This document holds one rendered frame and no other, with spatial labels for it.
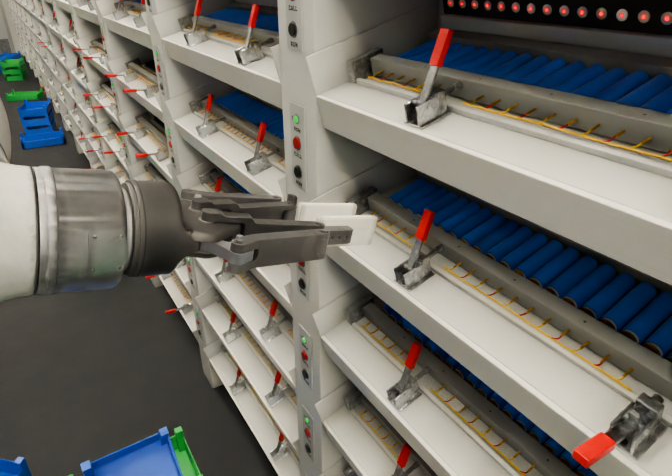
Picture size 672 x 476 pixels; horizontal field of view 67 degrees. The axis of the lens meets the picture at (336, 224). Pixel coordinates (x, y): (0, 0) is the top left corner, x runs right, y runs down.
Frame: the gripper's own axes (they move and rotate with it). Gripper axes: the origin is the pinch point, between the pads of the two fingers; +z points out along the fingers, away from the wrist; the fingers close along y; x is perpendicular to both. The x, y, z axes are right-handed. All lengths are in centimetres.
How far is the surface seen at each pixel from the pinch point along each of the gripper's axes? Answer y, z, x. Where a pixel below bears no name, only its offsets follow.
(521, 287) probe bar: 11.8, 16.2, -2.6
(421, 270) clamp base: 1.3, 12.8, -5.6
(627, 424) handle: 26.8, 10.8, -5.7
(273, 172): -39.4, 14.2, -6.4
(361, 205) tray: -15.6, 15.9, -3.8
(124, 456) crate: -64, 0, -89
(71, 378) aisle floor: -118, -4, -105
